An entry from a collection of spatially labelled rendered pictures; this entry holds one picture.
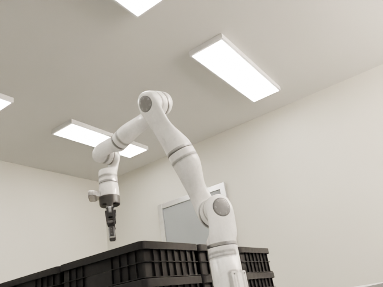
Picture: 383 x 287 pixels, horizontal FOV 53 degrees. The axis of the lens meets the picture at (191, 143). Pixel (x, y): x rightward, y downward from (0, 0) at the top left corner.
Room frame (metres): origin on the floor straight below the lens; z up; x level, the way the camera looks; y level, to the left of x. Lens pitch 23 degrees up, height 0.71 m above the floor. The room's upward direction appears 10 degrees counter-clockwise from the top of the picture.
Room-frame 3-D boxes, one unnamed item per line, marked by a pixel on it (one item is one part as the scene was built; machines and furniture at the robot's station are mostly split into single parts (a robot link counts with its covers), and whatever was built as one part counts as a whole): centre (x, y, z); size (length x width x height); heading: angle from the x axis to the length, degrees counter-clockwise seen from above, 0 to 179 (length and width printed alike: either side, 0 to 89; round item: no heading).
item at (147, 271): (1.40, 0.28, 0.87); 0.40 x 0.30 x 0.11; 58
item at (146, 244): (1.40, 0.28, 0.92); 0.40 x 0.30 x 0.02; 58
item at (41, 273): (1.62, 0.62, 0.92); 0.40 x 0.30 x 0.02; 58
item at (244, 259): (1.91, -0.04, 0.87); 0.40 x 0.30 x 0.11; 58
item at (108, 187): (1.36, 0.35, 1.17); 0.11 x 0.09 x 0.06; 102
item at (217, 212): (1.21, -0.04, 0.95); 0.09 x 0.09 x 0.17; 25
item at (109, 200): (1.37, 0.33, 1.10); 0.08 x 0.08 x 0.09
